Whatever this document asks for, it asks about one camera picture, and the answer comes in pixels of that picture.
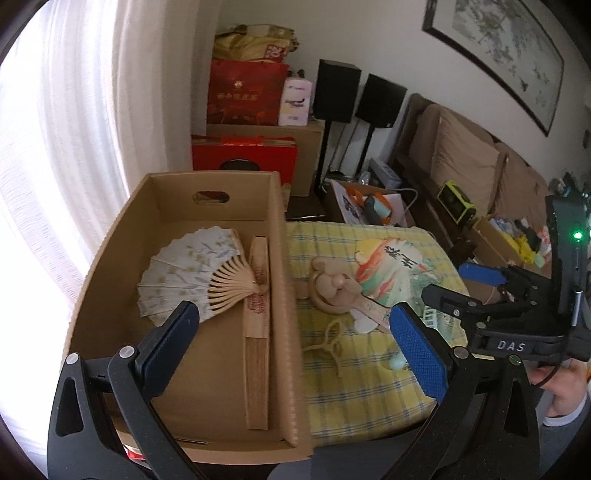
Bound pink handheld electric fan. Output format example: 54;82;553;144
295;257;391;333

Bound person's right hand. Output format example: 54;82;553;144
528;359;587;418

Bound mint green round fan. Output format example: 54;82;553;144
390;303;447;373

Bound cardboard tray of clutter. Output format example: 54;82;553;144
469;218;552;278

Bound green black alarm clock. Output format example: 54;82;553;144
437;180;477;227

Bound painted round paper fan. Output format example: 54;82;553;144
355;238;444;315

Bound yellow plaid cloth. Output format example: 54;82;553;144
287;222;467;447

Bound wooden fan stand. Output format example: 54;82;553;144
303;319;345;377

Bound white paper shopping bag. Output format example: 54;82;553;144
325;180;418;228

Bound brown bed headboard cushions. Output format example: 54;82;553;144
389;93;550;230

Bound white paper folding fan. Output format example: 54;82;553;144
137;226;269;326

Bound closed wooden folding fan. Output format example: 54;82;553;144
242;236;270;431

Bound open cardboard box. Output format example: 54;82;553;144
48;171;312;479

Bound right black speaker on stand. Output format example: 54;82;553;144
353;74;408;178

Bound black speaker on stand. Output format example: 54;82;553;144
353;74;408;178
287;59;362;220

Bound large brown cardboard box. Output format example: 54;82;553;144
205;120;325;197

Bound framed ink painting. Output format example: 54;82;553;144
423;0;564;135

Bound red collection gift box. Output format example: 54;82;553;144
191;135;298;184

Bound left black speaker on stand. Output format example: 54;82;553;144
287;59;362;220

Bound red gift bag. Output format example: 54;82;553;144
206;60;288;126

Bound white curtain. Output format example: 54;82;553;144
41;0;219;296

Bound gold gift bag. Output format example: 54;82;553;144
212;24;300;63

